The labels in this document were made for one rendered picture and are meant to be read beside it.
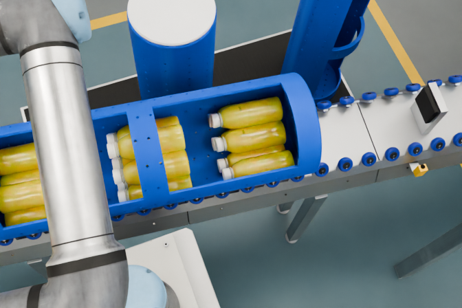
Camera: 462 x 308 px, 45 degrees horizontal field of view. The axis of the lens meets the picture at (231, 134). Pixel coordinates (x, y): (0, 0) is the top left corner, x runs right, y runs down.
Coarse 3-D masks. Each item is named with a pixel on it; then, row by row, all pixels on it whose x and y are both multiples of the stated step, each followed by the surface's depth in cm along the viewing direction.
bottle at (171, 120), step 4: (172, 116) 150; (176, 116) 150; (156, 120) 149; (160, 120) 149; (164, 120) 149; (168, 120) 149; (172, 120) 149; (176, 120) 149; (128, 124) 149; (156, 124) 148; (160, 124) 148; (164, 124) 148; (168, 124) 148; (172, 124) 148; (124, 128) 147; (128, 128) 147; (120, 132) 147; (124, 132) 147; (128, 132) 146; (116, 136) 148; (120, 136) 146; (116, 140) 147
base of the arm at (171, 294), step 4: (164, 284) 125; (168, 288) 122; (168, 292) 120; (172, 292) 122; (168, 296) 118; (172, 296) 120; (176, 296) 123; (168, 300) 116; (172, 300) 119; (176, 300) 122; (172, 304) 119; (176, 304) 121
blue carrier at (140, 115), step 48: (192, 96) 144; (240, 96) 161; (288, 96) 143; (0, 144) 151; (144, 144) 135; (192, 144) 164; (288, 144) 167; (144, 192) 138; (192, 192) 142; (0, 240) 139
